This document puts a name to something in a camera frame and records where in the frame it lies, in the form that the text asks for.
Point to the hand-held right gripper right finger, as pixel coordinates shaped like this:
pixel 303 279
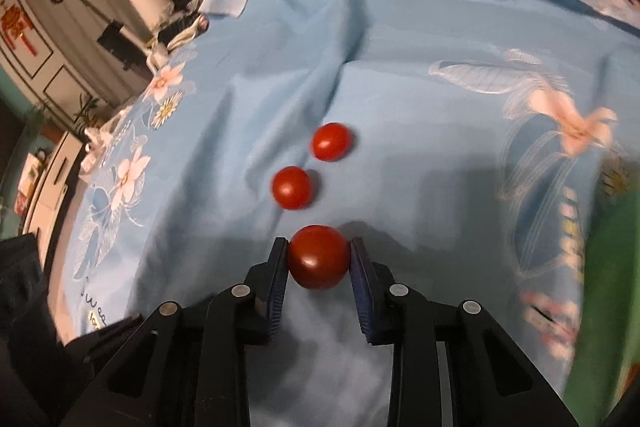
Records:
pixel 361 292

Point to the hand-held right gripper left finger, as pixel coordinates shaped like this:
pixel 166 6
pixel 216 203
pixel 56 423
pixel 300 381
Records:
pixel 276 292

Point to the red cherry tomato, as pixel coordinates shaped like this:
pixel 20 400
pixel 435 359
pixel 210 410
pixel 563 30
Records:
pixel 291 187
pixel 318 257
pixel 331 141

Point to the green plastic basin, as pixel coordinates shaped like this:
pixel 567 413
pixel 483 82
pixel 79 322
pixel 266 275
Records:
pixel 600 307

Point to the blue floral bed sheet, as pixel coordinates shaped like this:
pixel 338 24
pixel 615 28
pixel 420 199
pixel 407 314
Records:
pixel 400 82

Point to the white plastic bag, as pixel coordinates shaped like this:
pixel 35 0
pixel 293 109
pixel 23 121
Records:
pixel 97 142

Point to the white cabinet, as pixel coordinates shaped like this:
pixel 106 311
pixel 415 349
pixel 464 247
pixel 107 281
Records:
pixel 45 187

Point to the dark cloth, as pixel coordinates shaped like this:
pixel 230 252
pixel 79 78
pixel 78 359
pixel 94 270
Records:
pixel 20 297

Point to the green potted plant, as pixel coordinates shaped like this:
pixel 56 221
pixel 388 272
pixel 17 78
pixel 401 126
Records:
pixel 85 107

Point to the black and white cloth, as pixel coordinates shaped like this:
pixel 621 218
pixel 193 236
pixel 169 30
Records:
pixel 180 19

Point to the black upright vacuum cleaner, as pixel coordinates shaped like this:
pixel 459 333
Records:
pixel 115 39

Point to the red wall decoration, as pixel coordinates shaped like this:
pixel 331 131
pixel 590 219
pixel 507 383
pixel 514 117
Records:
pixel 15 24

